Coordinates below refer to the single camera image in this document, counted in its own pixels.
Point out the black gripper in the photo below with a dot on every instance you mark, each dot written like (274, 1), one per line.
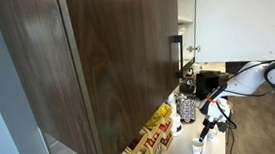
(210, 123)

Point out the printed paper cup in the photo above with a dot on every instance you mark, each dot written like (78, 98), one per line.
(197, 150)
(212, 134)

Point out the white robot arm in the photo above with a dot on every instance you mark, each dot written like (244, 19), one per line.
(245, 81)

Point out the brown cupboard door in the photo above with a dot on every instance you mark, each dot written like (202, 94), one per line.
(125, 54)

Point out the white open cupboard door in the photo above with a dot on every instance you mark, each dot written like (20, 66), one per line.
(239, 18)

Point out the brown wooden cupboard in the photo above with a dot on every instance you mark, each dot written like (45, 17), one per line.
(36, 62)

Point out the white round tray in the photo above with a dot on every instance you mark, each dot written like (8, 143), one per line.
(177, 133)

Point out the short white lid stack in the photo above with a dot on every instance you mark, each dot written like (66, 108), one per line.
(177, 122)

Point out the tall paper cup stack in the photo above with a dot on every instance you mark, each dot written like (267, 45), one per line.
(171, 104)

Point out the silver kettle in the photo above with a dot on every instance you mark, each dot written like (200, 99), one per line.
(188, 86)

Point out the black coffee machine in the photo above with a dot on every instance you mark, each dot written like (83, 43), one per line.
(206, 82)

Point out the wooden packet rack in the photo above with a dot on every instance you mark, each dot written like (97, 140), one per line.
(142, 140)

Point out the metal door hinge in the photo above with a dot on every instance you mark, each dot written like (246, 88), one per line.
(193, 48)

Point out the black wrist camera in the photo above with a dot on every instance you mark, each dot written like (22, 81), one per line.
(222, 126)

